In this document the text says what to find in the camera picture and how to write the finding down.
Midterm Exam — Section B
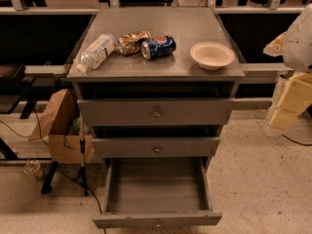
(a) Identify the orange soda can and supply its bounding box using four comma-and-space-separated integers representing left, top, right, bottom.
118, 30, 151, 56

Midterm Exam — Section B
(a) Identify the grey metal drawer cabinet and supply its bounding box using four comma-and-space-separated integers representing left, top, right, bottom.
65, 6, 248, 168

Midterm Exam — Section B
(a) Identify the brown cardboard box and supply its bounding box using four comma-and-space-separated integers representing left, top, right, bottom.
28, 89, 81, 164

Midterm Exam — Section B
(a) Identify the clear plastic water bottle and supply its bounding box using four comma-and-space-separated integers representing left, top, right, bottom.
76, 33, 116, 73

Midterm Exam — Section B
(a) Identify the grey top drawer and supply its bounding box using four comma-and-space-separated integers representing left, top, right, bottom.
77, 98, 235, 126

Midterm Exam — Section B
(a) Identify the grey middle drawer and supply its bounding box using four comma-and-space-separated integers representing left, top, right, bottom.
92, 137, 219, 158

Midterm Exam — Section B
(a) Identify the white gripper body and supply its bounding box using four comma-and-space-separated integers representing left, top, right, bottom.
283, 4, 312, 72

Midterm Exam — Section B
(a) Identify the black cable on floor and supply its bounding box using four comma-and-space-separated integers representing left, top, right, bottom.
0, 107, 107, 234

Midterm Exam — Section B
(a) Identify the clear plastic cup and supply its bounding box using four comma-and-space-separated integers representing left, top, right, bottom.
23, 160, 45, 180

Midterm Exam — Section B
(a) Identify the grey open bottom drawer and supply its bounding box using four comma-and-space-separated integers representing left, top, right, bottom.
94, 157, 221, 229

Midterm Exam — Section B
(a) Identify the black equipment stand left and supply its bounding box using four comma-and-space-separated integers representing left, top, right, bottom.
0, 62, 37, 161

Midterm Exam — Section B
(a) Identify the blue pepsi can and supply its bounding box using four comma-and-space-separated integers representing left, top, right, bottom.
141, 36, 176, 60

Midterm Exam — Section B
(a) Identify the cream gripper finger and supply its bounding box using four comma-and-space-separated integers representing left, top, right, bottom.
263, 32, 287, 57
268, 72, 312, 132

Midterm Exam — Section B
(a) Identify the black and silver tripod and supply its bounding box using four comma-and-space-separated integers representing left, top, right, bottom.
78, 115, 88, 196

